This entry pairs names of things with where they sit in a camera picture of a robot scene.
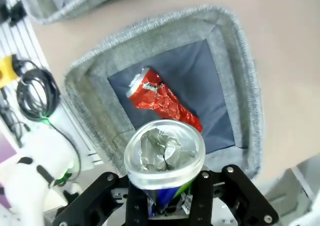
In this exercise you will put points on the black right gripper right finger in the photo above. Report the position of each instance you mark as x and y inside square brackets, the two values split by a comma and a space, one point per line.
[225, 198]

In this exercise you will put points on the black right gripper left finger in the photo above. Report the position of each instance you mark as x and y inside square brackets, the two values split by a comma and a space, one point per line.
[100, 198]

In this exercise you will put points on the crushed black soda can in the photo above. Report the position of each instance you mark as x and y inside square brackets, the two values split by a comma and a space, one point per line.
[162, 146]

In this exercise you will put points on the crushed red soda can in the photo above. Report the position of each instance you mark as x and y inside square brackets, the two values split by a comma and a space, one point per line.
[160, 101]

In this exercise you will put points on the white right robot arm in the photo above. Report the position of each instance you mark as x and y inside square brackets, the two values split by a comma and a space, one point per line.
[30, 186]

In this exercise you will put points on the grey fabric basket Can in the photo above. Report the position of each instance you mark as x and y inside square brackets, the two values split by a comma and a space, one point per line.
[237, 61]

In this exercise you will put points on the grey fabric basket Plastic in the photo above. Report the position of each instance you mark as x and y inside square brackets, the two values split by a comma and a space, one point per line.
[75, 13]

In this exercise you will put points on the white side table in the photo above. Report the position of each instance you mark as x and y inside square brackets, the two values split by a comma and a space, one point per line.
[300, 186]

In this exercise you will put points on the purple panel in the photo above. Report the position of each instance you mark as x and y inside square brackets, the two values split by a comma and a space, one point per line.
[6, 156]

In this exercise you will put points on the yellow switch box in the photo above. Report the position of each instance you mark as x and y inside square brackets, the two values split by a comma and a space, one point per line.
[7, 71]

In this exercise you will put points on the black clamp bracket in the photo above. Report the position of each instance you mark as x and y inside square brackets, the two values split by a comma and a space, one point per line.
[16, 12]

